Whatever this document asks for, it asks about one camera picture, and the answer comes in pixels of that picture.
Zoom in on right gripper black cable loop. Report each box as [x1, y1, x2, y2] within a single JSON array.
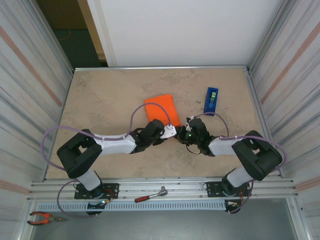
[[186, 144, 201, 155]]

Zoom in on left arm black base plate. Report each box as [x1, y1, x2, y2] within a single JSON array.
[[74, 182, 120, 200]]

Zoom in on aluminium table edge profile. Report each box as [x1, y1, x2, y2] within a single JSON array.
[[74, 65, 251, 74]]

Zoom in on aluminium side frame profile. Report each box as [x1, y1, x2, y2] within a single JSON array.
[[243, 66, 285, 179]]

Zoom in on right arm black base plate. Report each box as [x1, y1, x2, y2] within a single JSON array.
[[206, 180, 252, 198]]

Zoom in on red-handled ratchet wrench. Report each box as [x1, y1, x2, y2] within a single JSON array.
[[134, 185, 169, 203]]

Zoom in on orange cord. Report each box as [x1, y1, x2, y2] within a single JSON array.
[[57, 28, 76, 42]]

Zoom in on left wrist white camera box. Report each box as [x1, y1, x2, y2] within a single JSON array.
[[159, 124, 177, 140]]

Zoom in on orange-handled pliers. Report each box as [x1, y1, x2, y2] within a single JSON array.
[[26, 211, 67, 226]]

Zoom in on blue tape dispenser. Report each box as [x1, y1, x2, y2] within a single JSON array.
[[203, 86, 220, 117]]

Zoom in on grey slotted cable duct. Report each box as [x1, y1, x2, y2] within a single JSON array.
[[36, 199, 227, 212]]

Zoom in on beige door frame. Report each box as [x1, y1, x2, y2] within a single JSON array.
[[76, 0, 107, 61]]

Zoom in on orange cloth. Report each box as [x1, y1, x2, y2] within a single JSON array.
[[143, 93, 182, 128]]

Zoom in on long aluminium mounting rail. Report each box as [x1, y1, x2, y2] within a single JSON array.
[[27, 177, 300, 201]]

